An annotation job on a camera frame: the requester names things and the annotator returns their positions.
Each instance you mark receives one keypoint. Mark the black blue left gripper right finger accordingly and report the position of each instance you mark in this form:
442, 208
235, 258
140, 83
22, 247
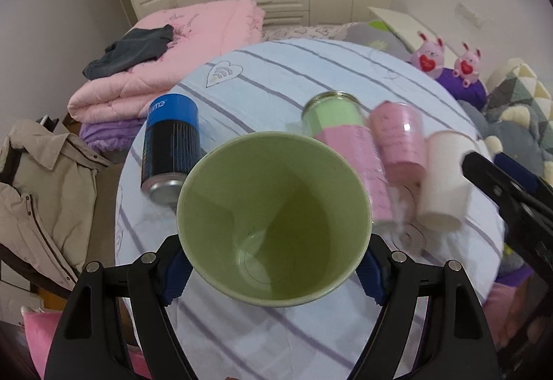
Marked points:
455, 343

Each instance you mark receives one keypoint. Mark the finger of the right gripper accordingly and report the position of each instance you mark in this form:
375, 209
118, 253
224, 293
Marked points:
531, 183
492, 181

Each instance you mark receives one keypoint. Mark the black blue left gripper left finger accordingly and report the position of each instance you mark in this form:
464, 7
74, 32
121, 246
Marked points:
89, 343

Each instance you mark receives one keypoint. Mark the light green plastic cup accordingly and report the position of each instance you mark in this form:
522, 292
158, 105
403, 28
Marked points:
274, 219

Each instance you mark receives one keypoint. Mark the white paper cup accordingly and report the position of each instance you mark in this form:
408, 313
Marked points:
445, 193

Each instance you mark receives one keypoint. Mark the grey plush toy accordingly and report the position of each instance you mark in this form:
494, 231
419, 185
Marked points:
519, 130

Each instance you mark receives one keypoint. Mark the pink bag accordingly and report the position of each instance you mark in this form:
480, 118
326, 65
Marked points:
40, 327

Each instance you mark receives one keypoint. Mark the purple cushion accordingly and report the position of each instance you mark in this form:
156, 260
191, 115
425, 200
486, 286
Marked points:
475, 94

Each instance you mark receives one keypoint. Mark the right pink bunny plush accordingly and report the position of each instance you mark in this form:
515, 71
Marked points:
467, 66

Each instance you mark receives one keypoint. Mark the pink bunny plush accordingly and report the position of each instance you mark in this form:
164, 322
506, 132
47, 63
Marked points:
467, 66
429, 57

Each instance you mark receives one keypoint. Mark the small pink can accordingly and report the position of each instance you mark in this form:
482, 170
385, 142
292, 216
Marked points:
398, 133

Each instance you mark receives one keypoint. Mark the beige jacket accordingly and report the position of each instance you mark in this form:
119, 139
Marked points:
48, 198

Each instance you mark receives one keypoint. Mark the left pink bunny plush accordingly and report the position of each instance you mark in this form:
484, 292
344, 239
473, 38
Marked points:
429, 57

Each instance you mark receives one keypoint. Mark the pink green tin can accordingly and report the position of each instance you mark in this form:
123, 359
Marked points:
336, 119

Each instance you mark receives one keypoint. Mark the white board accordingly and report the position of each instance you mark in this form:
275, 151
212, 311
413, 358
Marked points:
404, 26

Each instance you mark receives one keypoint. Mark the grey green pillow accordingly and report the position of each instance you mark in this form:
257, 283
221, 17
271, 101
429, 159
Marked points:
374, 34

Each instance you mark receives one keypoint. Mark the purple fuzzy blanket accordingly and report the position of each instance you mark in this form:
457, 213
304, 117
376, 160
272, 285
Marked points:
110, 135

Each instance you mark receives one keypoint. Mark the blue black metal can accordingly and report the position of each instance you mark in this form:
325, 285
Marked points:
171, 147

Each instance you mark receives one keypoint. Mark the dark grey garment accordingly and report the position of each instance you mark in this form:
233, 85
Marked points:
136, 47

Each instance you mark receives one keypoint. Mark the pink folded quilt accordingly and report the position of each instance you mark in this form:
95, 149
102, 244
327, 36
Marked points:
202, 32

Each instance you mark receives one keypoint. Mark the white wall socket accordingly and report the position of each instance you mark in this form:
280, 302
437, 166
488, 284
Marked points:
469, 15

